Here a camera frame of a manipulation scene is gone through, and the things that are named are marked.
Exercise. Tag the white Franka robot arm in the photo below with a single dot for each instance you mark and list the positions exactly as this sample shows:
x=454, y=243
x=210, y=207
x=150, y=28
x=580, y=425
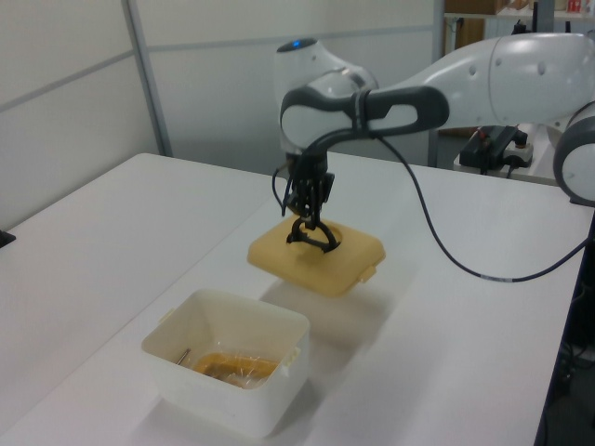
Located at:
x=488, y=69

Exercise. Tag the black bracket at table edge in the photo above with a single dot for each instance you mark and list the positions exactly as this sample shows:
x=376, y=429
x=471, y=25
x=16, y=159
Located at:
x=5, y=238

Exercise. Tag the yellow clamp tool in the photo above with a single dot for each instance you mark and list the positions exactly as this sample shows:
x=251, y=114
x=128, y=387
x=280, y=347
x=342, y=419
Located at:
x=218, y=362

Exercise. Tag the white plastic box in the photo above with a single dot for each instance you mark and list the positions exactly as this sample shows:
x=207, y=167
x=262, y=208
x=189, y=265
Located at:
x=232, y=409

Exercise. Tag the black power supply box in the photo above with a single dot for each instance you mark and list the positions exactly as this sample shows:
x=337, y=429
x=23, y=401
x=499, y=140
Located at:
x=488, y=146

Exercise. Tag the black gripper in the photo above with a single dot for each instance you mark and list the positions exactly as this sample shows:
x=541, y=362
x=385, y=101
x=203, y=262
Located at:
x=310, y=166

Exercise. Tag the clear plastic bag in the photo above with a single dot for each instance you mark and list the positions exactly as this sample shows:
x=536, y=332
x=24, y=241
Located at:
x=260, y=371

